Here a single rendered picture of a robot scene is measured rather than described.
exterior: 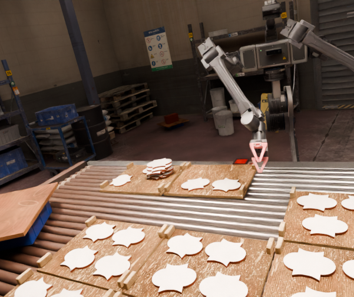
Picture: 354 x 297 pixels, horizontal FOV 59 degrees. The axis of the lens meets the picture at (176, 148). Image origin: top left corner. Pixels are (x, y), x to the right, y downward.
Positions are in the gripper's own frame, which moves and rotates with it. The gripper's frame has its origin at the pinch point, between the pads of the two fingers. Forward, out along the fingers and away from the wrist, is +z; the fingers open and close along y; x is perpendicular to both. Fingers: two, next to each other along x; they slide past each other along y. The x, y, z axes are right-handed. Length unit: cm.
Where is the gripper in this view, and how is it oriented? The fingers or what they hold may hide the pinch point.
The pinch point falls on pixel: (259, 165)
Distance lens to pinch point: 128.8
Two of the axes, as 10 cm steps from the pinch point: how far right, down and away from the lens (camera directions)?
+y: -2.7, -4.9, -8.3
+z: -1.1, 8.7, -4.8
